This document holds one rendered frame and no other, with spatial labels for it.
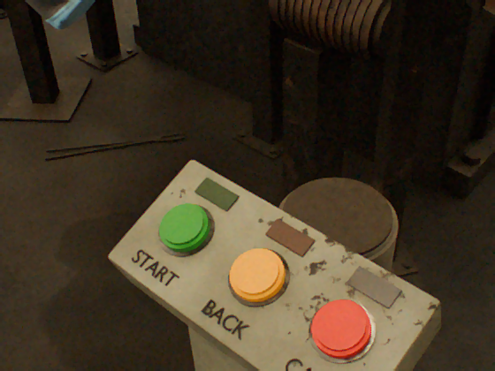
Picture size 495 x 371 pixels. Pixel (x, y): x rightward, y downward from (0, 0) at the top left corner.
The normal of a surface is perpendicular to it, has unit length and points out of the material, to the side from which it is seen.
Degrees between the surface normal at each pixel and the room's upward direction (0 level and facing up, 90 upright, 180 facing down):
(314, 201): 0
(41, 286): 0
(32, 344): 0
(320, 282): 20
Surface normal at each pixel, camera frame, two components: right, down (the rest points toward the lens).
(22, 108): -0.03, -0.74
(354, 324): -0.26, -0.52
